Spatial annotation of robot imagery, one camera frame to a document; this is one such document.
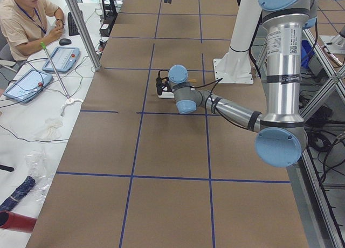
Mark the red cylinder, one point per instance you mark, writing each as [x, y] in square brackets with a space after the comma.
[16, 222]

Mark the black keyboard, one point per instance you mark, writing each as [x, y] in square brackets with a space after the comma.
[72, 27]

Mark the blue teach pendant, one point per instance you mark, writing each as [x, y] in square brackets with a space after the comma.
[28, 86]
[64, 58]

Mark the folded dark blue umbrella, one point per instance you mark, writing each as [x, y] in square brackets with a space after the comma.
[19, 193]

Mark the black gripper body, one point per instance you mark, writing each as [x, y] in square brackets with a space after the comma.
[163, 87]

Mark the black computer mouse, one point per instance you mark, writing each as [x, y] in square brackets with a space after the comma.
[64, 42]

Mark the clear plastic bag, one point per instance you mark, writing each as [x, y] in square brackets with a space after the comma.
[42, 175]

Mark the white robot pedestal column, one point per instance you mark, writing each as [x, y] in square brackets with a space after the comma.
[235, 67]

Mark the blue teach pendant near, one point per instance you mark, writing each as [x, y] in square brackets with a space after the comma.
[28, 86]

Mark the seated man beige shirt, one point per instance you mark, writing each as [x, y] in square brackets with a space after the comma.
[26, 24]

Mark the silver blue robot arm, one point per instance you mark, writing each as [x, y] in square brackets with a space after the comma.
[281, 136]

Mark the reacher stick green tip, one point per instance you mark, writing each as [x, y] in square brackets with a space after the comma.
[70, 100]

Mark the blue teach pendant far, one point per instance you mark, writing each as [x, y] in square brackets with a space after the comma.
[64, 58]

